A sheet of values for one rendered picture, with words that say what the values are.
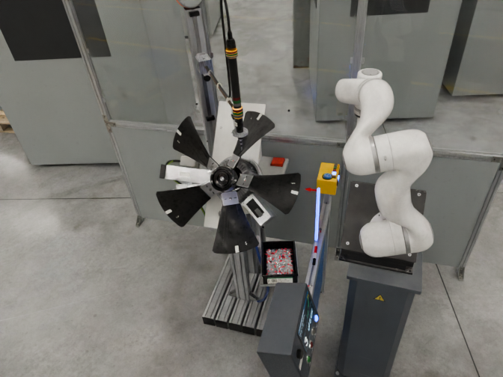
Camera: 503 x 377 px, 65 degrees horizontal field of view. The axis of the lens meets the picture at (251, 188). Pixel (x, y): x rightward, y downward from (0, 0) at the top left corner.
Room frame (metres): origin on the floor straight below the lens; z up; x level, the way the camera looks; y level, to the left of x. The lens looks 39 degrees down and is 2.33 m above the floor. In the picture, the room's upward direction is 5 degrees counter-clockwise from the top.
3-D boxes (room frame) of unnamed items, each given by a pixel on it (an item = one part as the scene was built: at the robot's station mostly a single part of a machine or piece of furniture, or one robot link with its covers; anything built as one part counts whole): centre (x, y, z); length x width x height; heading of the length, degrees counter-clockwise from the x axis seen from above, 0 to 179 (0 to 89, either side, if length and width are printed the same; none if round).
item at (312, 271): (1.26, -0.28, 0.82); 0.90 x 0.04 x 0.08; 161
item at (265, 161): (2.03, -0.05, 0.85); 0.36 x 0.24 x 0.03; 71
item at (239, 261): (1.62, 0.12, 0.46); 0.09 x 0.05 x 0.91; 71
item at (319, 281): (1.26, -0.28, 0.45); 0.82 x 0.02 x 0.66; 161
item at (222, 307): (1.71, 0.09, 0.04); 0.62 x 0.45 x 0.08; 161
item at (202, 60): (2.08, 0.19, 1.54); 0.10 x 0.07 x 0.09; 16
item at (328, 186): (1.63, -0.41, 1.02); 0.16 x 0.10 x 0.11; 161
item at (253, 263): (1.83, 0.04, 0.58); 0.09 x 0.05 x 1.15; 71
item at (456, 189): (2.15, -0.22, 0.50); 2.59 x 0.03 x 0.91; 71
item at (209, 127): (2.17, 0.22, 0.90); 0.08 x 0.06 x 1.80; 106
